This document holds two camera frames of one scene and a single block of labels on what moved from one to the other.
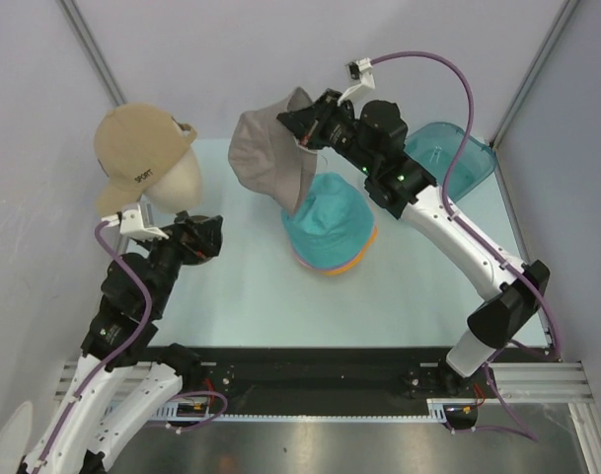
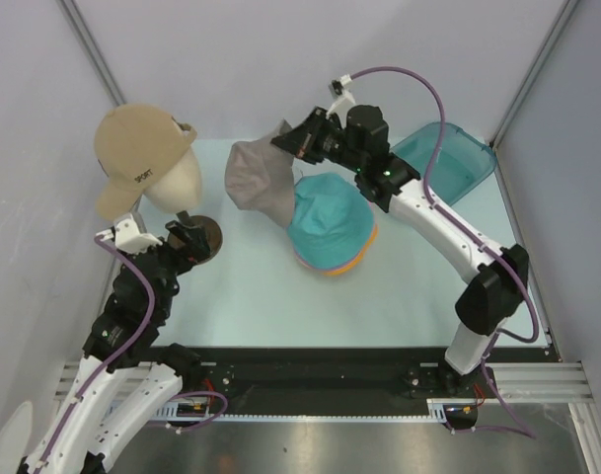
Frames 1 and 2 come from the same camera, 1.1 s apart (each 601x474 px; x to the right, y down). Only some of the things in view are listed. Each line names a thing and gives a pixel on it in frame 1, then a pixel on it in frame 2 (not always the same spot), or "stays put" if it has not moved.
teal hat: x=333 y=226 stays put
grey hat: x=267 y=153 to x=261 y=176
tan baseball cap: x=133 y=143 stays put
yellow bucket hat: x=371 y=241 stays put
